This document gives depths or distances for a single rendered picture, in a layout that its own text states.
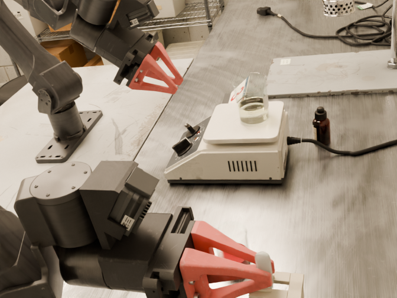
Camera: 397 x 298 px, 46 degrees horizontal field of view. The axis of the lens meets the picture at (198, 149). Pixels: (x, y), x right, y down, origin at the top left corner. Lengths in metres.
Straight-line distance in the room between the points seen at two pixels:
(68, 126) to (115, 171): 0.60
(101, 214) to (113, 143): 0.57
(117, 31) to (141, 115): 0.30
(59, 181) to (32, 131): 0.71
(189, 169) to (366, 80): 0.45
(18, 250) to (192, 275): 0.17
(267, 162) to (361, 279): 0.23
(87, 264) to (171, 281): 0.10
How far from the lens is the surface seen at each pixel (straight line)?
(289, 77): 1.09
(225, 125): 0.77
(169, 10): 2.97
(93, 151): 0.97
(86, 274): 0.48
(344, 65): 1.12
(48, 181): 0.45
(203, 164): 0.76
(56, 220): 0.44
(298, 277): 0.45
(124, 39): 0.80
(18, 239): 0.49
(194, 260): 0.42
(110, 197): 0.40
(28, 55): 0.99
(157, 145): 0.93
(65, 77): 0.98
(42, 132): 1.12
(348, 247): 0.66
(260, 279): 0.43
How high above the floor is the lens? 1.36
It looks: 31 degrees down
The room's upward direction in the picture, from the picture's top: 12 degrees counter-clockwise
